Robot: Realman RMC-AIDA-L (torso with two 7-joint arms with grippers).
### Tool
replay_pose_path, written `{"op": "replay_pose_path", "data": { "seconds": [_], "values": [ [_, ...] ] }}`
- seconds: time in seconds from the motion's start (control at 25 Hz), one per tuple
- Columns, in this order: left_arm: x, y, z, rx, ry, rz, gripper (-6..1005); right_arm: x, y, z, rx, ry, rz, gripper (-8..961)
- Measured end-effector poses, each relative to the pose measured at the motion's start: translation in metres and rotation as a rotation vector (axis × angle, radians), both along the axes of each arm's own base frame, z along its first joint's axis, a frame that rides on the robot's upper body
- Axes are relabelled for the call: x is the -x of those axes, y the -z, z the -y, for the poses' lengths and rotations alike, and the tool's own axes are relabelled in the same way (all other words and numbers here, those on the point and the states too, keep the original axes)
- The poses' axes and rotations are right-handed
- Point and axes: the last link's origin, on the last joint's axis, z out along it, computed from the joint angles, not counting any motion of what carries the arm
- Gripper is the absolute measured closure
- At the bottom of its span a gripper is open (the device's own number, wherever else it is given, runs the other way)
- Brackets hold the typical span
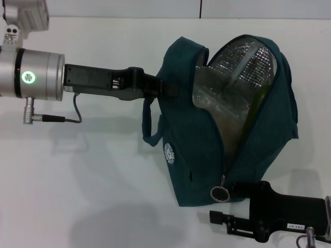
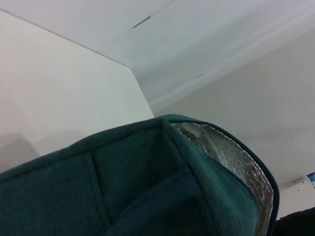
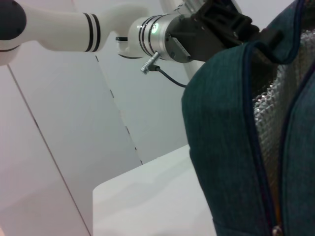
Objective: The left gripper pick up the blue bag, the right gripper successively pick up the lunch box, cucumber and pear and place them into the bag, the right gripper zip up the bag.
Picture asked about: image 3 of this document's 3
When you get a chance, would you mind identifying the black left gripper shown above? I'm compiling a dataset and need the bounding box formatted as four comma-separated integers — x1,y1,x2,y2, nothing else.
169,0,284,62

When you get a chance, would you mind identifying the dark teal insulated lunch bag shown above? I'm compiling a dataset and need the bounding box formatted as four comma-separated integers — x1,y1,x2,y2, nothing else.
181,0,315,236

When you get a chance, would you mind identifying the left arm connector cable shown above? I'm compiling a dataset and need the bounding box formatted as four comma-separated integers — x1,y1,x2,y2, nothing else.
140,53,188,89

